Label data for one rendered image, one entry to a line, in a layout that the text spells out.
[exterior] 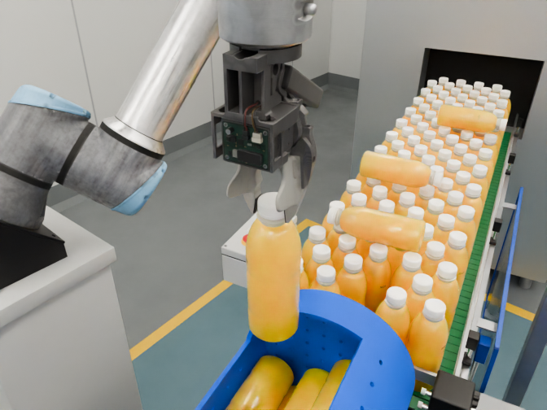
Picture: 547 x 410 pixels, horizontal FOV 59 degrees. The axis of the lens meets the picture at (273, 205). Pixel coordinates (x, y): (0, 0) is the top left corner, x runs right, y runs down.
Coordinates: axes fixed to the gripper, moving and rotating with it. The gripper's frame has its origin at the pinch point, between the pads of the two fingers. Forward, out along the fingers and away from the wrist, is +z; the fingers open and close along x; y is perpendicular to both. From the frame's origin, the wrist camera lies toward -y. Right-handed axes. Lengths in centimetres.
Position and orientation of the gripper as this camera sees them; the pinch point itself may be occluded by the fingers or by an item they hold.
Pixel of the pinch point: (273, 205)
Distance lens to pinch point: 59.0
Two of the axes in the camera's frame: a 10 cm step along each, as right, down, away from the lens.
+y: -4.6, 4.6, -7.6
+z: -0.1, 8.5, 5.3
